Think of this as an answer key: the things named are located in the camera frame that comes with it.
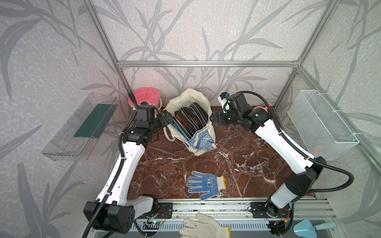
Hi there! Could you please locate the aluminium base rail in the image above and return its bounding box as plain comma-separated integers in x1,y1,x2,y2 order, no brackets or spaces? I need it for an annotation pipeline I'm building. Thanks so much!
137,197,337,227

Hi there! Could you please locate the black paddle case white trim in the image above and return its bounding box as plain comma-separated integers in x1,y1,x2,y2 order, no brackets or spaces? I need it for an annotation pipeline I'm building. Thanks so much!
190,103,208,128

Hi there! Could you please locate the pink bucket with lid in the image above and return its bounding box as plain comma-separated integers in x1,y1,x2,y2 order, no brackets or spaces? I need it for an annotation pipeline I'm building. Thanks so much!
134,87,162,109

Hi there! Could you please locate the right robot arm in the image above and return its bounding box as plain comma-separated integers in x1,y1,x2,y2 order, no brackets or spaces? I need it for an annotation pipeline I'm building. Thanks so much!
210,91,354,218

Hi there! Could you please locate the blue paddle case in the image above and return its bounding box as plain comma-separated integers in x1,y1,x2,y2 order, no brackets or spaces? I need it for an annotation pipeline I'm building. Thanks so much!
172,121,190,141

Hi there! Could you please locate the cream canvas tote bag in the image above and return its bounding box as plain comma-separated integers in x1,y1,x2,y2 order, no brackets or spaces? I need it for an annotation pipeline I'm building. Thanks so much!
164,88,216,156

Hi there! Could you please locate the clear acrylic wall shelf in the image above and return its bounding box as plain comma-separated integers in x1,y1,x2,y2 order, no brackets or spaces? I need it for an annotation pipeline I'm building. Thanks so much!
42,93,118,162

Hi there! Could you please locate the white knit work glove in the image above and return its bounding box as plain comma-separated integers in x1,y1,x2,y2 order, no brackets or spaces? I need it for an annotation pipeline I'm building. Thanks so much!
179,213,231,238

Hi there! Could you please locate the light blue garden trowel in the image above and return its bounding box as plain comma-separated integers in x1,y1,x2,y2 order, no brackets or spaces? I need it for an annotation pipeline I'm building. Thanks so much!
293,220,337,238

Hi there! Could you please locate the black red paddle case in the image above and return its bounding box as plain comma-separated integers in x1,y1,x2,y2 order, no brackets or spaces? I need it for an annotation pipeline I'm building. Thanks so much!
175,107,201,137

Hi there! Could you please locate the white wire mesh basket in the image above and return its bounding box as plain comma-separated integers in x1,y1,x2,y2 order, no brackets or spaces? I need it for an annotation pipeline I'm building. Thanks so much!
288,90,359,161

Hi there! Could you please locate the pink watering can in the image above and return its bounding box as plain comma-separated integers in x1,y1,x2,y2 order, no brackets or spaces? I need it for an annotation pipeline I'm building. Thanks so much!
254,103,273,112

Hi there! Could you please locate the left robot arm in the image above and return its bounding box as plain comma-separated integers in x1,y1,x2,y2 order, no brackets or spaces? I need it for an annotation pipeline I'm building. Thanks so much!
82,91,173,238

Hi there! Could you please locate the blue dotted work glove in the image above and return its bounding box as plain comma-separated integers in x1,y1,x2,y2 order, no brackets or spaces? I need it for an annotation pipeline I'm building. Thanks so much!
186,171,227,200

